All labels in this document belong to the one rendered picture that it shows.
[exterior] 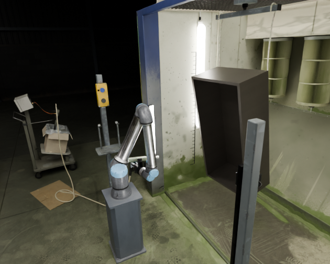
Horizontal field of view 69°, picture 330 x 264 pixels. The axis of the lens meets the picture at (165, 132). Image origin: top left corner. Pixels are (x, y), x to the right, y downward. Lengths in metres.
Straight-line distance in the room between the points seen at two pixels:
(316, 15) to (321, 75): 0.59
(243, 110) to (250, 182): 1.09
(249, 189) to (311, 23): 2.20
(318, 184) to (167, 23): 2.42
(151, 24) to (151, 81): 0.60
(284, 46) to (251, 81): 1.34
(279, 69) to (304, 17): 0.66
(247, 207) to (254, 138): 0.32
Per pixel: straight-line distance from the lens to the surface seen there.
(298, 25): 3.06
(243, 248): 1.27
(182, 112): 3.06
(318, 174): 3.20
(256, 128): 0.96
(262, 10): 2.28
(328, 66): 3.02
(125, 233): 2.42
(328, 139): 3.29
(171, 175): 3.31
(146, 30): 2.76
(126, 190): 2.24
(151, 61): 2.78
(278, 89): 3.40
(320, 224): 3.12
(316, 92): 3.04
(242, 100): 2.03
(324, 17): 2.92
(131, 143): 2.24
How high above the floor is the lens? 1.92
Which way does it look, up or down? 20 degrees down
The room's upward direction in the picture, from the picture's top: 2 degrees counter-clockwise
